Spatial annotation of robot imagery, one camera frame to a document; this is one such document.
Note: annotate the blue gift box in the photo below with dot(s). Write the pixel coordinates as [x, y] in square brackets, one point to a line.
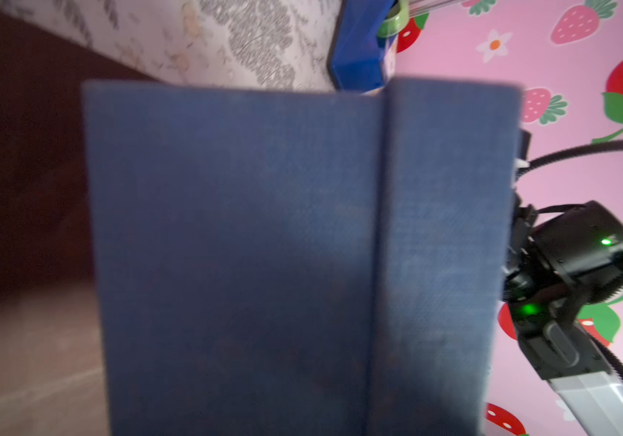
[272, 263]

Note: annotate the maroon wrapping paper sheet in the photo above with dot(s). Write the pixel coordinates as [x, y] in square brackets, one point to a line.
[51, 356]

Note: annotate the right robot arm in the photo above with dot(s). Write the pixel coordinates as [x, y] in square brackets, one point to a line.
[554, 271]

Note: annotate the blue tape dispenser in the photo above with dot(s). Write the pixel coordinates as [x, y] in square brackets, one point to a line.
[364, 35]

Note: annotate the floral table mat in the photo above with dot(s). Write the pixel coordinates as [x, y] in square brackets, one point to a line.
[276, 45]

